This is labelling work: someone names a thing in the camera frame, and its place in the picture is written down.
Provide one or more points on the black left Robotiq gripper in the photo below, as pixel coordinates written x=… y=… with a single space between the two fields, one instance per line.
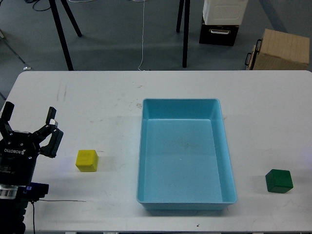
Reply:
x=19 y=150

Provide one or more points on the yellow cube block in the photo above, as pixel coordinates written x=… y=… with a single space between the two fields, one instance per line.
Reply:
x=87 y=161

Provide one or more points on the green cube block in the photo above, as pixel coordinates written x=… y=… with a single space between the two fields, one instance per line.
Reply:
x=279 y=181

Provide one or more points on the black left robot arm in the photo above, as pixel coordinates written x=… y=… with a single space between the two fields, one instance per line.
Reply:
x=14 y=201

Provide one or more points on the black drawer box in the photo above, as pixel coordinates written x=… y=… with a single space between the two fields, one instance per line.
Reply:
x=224 y=35

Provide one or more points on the white plastic box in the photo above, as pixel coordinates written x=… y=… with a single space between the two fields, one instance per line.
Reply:
x=224 y=12

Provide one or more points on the light blue plastic bin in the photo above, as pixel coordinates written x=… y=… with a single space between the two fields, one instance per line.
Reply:
x=184 y=160

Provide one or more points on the black tripod right legs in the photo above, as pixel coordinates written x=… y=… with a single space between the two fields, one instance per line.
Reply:
x=184 y=11

